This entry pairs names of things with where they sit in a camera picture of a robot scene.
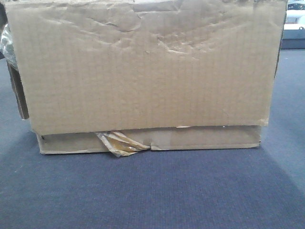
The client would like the large brown cardboard box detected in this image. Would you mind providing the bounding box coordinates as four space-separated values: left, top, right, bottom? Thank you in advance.
3 0 287 155

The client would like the peeling brown packing tape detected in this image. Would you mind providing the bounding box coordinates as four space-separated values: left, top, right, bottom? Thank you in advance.
95 131 151 157

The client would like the crumpled clear plastic wrap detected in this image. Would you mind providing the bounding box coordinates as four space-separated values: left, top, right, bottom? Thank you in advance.
0 24 19 71

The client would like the white machine in background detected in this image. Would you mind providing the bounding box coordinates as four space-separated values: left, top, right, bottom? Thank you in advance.
284 0 305 30

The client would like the dark platform edge rail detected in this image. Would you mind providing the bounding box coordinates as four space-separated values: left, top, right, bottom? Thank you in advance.
281 29 305 49

